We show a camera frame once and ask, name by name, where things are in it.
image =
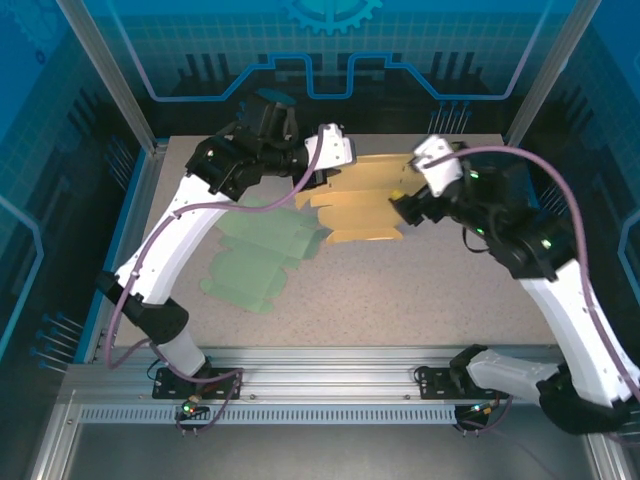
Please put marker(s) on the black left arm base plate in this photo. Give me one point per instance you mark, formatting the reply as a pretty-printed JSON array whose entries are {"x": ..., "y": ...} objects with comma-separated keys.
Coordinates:
[{"x": 225, "y": 382}]

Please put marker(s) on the orange paper box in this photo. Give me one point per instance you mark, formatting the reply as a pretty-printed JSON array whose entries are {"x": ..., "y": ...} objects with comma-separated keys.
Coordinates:
[{"x": 360, "y": 210}]

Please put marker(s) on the aluminium frame post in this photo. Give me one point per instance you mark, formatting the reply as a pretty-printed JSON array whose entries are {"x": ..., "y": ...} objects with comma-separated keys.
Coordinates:
[
  {"x": 112, "y": 75},
  {"x": 550, "y": 70}
]

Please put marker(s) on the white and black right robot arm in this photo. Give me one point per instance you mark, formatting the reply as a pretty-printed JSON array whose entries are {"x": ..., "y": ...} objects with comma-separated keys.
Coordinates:
[{"x": 565, "y": 325}]

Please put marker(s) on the green paper box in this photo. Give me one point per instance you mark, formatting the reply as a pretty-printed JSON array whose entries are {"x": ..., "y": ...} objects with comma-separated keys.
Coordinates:
[{"x": 250, "y": 260}]

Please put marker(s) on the small connector with LED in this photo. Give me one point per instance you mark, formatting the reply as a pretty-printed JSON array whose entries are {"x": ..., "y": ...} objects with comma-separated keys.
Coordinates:
[
  {"x": 190, "y": 407},
  {"x": 482, "y": 410}
]

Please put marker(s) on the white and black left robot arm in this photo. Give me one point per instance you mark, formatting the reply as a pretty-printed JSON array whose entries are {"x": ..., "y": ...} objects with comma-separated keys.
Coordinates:
[{"x": 165, "y": 250}]

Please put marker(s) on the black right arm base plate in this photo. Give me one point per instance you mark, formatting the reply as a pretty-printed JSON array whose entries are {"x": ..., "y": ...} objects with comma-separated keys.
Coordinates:
[{"x": 435, "y": 382}]

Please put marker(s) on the blue-edged side rail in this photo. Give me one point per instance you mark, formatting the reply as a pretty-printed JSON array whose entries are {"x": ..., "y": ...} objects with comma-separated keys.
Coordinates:
[{"x": 142, "y": 195}]

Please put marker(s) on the aluminium frame rail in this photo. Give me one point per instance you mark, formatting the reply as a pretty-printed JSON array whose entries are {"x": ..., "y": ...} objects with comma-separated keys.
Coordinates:
[{"x": 325, "y": 370}]

